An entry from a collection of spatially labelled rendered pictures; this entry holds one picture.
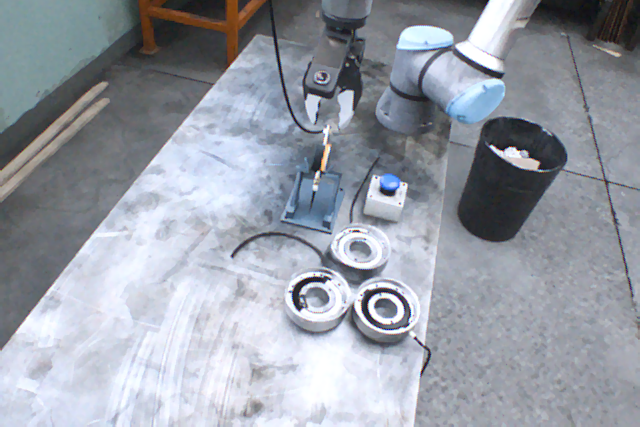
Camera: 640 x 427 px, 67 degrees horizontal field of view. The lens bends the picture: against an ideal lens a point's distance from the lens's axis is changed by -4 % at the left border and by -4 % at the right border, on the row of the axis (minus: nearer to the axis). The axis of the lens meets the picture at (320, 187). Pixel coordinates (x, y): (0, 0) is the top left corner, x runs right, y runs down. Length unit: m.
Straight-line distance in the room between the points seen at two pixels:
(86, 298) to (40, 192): 1.45
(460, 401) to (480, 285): 0.49
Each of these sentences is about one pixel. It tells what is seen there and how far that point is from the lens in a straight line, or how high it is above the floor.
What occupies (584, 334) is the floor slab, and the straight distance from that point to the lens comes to 2.10.
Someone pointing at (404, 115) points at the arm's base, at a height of 0.85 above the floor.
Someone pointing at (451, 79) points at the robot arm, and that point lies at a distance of 1.07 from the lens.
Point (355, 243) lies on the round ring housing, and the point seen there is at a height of 0.82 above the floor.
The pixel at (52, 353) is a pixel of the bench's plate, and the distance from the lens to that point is 0.85.
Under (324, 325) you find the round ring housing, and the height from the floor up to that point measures 0.83.
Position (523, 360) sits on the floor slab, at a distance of 1.92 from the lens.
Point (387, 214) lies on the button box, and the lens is 0.98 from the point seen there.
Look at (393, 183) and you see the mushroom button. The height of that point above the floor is 0.87.
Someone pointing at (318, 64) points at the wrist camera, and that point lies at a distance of 0.77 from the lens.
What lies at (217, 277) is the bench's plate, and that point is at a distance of 0.87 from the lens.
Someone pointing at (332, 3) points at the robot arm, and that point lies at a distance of 0.78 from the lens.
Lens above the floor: 1.50
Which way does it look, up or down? 43 degrees down
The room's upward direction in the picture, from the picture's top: 8 degrees clockwise
